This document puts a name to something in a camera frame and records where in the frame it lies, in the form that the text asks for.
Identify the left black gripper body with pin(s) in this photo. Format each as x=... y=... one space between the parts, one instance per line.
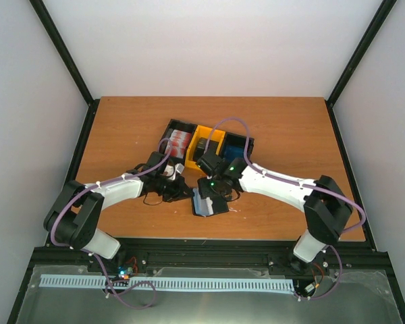
x=170 y=192

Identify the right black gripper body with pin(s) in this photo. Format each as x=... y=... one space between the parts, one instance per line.
x=213 y=190

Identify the black leather card holder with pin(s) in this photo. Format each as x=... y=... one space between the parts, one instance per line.
x=219 y=206

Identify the black bin with blue cards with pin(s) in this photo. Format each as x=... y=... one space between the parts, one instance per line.
x=233 y=139

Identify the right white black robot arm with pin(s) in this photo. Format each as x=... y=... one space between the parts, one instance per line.
x=322 y=202

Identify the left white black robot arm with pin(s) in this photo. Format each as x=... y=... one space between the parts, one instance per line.
x=73 y=219

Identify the stack of blue cards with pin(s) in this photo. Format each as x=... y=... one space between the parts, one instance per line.
x=232 y=151

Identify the black card holders in bin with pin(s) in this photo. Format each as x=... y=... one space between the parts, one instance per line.
x=200 y=148

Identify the black bin with red cards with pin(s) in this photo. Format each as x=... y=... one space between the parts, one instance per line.
x=175 y=124

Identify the stack of red cards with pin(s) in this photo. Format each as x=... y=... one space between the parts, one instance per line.
x=178 y=143

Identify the yellow plastic bin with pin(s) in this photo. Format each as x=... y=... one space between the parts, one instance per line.
x=202 y=132

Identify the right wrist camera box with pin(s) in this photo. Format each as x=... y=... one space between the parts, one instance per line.
x=209 y=163

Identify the light blue slotted cable duct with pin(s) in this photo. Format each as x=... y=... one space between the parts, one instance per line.
x=171 y=284

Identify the black aluminium frame rail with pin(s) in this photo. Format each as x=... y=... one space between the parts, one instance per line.
x=214 y=253

